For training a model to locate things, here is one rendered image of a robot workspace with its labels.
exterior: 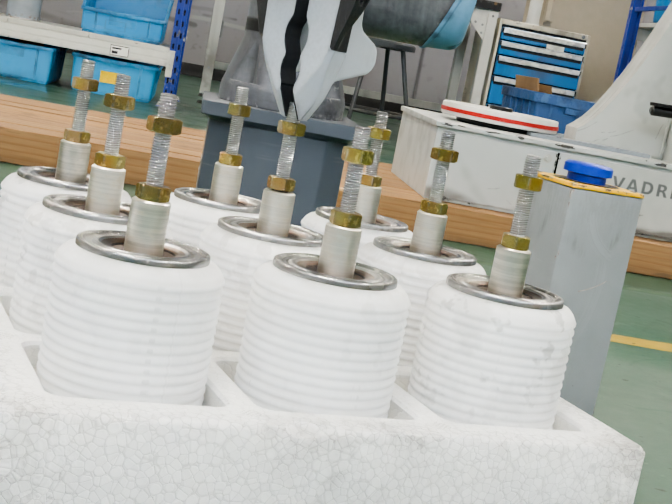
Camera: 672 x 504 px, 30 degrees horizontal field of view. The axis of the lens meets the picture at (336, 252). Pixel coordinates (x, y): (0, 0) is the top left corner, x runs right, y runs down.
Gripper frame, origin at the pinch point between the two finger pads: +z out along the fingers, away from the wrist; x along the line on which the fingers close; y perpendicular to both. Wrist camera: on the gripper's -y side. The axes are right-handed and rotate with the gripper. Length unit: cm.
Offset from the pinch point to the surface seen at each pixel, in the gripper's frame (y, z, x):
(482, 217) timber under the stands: 182, 28, 103
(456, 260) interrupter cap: 10.2, 8.9, -8.9
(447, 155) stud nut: 10.6, 2.0, -6.0
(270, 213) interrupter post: -0.3, 7.8, -0.5
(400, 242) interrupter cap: 11.3, 9.1, -3.0
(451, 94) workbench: 504, 9, 354
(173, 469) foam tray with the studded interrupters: -17.3, 19.1, -12.9
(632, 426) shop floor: 79, 34, 8
